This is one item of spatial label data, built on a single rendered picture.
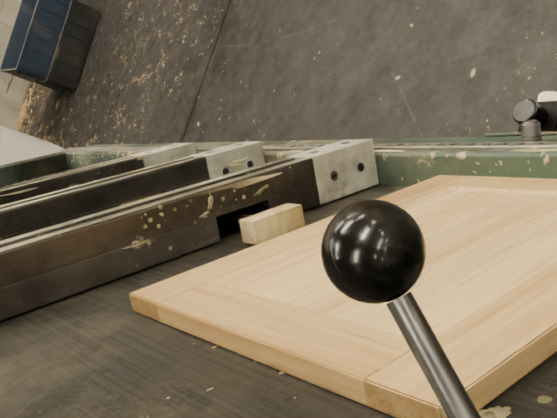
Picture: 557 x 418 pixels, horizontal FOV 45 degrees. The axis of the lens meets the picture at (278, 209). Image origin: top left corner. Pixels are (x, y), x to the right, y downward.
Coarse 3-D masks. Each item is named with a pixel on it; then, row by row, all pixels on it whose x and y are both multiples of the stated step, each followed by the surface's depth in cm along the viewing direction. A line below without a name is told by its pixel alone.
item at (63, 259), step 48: (336, 144) 102; (192, 192) 82; (240, 192) 86; (288, 192) 91; (336, 192) 97; (48, 240) 71; (96, 240) 74; (144, 240) 78; (192, 240) 82; (0, 288) 68; (48, 288) 71
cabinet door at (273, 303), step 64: (448, 192) 84; (512, 192) 78; (256, 256) 70; (320, 256) 67; (448, 256) 60; (512, 256) 57; (192, 320) 56; (256, 320) 52; (320, 320) 50; (384, 320) 49; (448, 320) 47; (512, 320) 45; (320, 384) 44; (384, 384) 39; (512, 384) 40
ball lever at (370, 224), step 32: (352, 224) 23; (384, 224) 23; (416, 224) 24; (352, 256) 23; (384, 256) 23; (416, 256) 23; (352, 288) 23; (384, 288) 23; (416, 320) 23; (416, 352) 23; (448, 384) 23; (448, 416) 23; (480, 416) 23
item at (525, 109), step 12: (540, 96) 102; (552, 96) 100; (516, 108) 99; (528, 108) 97; (540, 108) 97; (552, 108) 99; (516, 120) 98; (540, 120) 98; (552, 120) 98; (516, 132) 95; (552, 132) 91
